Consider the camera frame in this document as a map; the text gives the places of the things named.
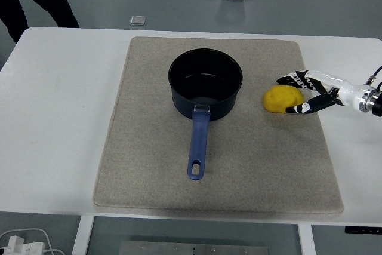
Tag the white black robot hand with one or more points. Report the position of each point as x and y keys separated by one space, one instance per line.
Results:
x=347 y=92

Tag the yellow potato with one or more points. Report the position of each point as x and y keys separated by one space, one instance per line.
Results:
x=280 y=99

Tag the beige felt mat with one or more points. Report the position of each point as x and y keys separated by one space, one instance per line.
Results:
x=253 y=162

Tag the black table control panel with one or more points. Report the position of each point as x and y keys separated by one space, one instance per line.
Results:
x=362 y=229

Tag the white table leg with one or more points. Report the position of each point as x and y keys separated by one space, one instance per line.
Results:
x=82 y=237
x=306 y=241

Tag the grey metal plate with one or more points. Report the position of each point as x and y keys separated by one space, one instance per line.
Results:
x=194 y=249

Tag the small clear plastic box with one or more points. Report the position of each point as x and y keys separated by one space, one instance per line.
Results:
x=138 y=21

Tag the white power strip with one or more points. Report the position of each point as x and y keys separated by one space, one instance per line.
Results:
x=21 y=247

